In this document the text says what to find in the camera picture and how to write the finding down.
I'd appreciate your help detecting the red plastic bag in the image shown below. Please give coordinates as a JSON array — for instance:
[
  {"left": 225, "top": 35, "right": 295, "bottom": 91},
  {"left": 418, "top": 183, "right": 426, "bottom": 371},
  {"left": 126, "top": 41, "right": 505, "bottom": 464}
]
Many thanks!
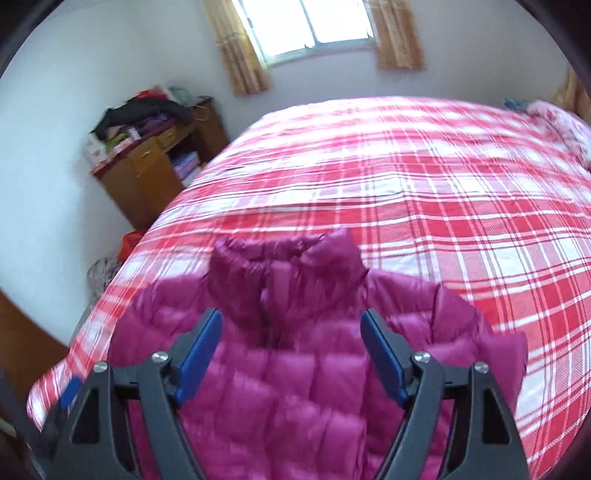
[{"left": 117, "top": 229, "right": 147, "bottom": 262}]

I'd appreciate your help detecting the stack of purple packets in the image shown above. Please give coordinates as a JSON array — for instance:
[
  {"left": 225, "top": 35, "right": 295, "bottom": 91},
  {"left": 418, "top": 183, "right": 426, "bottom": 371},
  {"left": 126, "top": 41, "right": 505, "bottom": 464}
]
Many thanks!
[{"left": 171, "top": 151, "right": 202, "bottom": 182}]

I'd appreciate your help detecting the black jacket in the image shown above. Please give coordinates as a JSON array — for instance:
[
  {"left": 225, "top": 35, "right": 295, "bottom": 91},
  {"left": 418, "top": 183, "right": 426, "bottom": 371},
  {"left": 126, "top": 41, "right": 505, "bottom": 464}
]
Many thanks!
[{"left": 95, "top": 99, "right": 195, "bottom": 139}]

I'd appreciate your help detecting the window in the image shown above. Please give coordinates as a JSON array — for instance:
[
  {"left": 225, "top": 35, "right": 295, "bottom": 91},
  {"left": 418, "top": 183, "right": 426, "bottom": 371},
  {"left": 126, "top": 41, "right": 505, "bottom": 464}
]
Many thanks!
[{"left": 233, "top": 0, "right": 377, "bottom": 68}]

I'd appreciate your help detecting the wooden desk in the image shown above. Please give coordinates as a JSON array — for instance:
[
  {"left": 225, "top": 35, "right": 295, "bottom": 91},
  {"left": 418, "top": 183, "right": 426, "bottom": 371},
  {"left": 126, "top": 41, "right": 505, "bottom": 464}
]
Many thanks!
[{"left": 90, "top": 97, "right": 232, "bottom": 230}]

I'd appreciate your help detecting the magenta puffer jacket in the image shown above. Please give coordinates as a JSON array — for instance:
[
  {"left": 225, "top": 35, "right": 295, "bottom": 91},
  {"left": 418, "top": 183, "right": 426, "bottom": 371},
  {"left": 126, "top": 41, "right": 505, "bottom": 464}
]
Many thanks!
[{"left": 108, "top": 228, "right": 529, "bottom": 480}]

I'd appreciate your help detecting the wooden door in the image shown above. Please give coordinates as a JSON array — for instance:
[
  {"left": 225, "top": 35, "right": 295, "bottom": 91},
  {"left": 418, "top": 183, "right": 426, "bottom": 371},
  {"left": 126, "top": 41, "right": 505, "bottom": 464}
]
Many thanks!
[{"left": 0, "top": 287, "right": 71, "bottom": 391}]

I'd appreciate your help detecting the patterned fabric bag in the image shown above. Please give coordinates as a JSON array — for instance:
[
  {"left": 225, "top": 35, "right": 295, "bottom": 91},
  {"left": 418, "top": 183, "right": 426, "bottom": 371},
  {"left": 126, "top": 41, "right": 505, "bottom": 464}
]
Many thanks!
[{"left": 87, "top": 257, "right": 124, "bottom": 302}]

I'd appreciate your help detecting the short tan patterned curtain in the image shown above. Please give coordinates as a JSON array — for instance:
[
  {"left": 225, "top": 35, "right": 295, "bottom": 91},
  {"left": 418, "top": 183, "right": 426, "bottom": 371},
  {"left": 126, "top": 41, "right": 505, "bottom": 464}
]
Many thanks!
[{"left": 369, "top": 0, "right": 426, "bottom": 71}]

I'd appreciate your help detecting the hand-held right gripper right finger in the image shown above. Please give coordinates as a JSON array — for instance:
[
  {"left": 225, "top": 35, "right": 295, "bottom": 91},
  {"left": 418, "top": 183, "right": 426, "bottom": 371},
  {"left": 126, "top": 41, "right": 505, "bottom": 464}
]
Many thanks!
[{"left": 359, "top": 308, "right": 530, "bottom": 480}]

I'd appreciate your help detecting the purple cloth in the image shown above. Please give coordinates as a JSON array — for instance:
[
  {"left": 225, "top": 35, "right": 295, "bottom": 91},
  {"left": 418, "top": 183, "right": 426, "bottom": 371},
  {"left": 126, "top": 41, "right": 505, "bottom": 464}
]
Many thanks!
[{"left": 133, "top": 116, "right": 180, "bottom": 138}]

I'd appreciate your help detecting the white cardboard box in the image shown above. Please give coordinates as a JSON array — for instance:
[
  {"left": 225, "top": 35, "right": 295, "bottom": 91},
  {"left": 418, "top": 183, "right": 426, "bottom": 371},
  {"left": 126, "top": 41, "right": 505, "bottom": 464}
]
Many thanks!
[{"left": 84, "top": 134, "right": 110, "bottom": 170}]

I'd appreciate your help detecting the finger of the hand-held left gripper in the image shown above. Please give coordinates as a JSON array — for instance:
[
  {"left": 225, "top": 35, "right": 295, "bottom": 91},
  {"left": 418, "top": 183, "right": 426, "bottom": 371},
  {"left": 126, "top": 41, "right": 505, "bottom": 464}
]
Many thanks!
[{"left": 59, "top": 375, "right": 85, "bottom": 412}]

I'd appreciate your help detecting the wooden headboard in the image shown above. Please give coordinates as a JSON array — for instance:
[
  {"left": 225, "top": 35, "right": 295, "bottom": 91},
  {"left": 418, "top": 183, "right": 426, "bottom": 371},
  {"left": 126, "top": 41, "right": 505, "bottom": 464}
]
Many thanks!
[{"left": 551, "top": 68, "right": 591, "bottom": 117}]

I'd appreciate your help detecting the pale teal cloth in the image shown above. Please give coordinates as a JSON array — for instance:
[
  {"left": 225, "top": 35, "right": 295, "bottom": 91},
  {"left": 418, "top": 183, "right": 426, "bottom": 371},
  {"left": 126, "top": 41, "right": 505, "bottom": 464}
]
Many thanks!
[{"left": 165, "top": 85, "right": 195, "bottom": 108}]

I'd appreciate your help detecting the bed with red plaid sheet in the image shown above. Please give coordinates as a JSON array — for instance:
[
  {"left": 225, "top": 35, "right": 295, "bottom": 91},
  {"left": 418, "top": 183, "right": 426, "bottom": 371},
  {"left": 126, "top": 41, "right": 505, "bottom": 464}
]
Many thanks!
[{"left": 25, "top": 95, "right": 591, "bottom": 480}]

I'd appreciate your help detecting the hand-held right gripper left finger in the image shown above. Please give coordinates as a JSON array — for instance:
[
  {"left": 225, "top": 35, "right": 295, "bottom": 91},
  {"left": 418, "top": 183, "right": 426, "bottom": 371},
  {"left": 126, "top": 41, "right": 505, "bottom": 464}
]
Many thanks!
[{"left": 46, "top": 307, "right": 225, "bottom": 480}]

